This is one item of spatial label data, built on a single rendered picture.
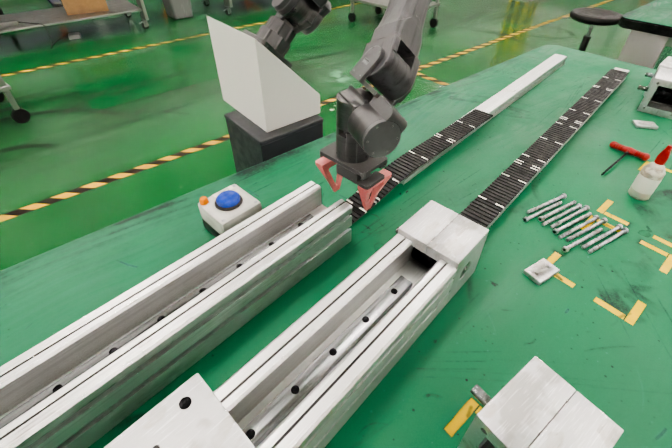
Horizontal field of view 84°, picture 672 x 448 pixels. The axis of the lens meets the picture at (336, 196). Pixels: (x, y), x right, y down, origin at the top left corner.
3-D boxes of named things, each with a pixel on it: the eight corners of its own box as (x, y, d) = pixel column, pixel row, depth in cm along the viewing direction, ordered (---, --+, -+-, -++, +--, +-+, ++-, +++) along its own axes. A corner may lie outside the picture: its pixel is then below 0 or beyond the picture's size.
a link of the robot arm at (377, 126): (406, 76, 60) (374, 41, 55) (448, 106, 52) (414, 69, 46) (356, 133, 63) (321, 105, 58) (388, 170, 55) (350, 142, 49)
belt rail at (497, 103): (552, 62, 135) (555, 53, 133) (563, 64, 133) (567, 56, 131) (388, 176, 81) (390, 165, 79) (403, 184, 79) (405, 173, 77)
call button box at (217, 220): (240, 207, 74) (234, 181, 70) (271, 231, 68) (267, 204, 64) (203, 227, 69) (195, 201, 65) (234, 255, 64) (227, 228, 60)
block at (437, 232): (411, 234, 68) (418, 193, 62) (474, 271, 61) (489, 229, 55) (380, 261, 63) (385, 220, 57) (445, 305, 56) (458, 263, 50)
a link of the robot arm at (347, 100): (364, 79, 59) (330, 85, 58) (384, 97, 54) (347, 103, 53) (362, 119, 63) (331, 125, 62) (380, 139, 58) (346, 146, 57)
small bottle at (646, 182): (653, 199, 75) (688, 149, 68) (638, 202, 75) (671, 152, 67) (637, 188, 78) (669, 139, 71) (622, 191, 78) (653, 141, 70)
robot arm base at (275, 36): (269, 59, 100) (239, 33, 90) (286, 33, 99) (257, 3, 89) (290, 72, 96) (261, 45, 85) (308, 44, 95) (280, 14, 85)
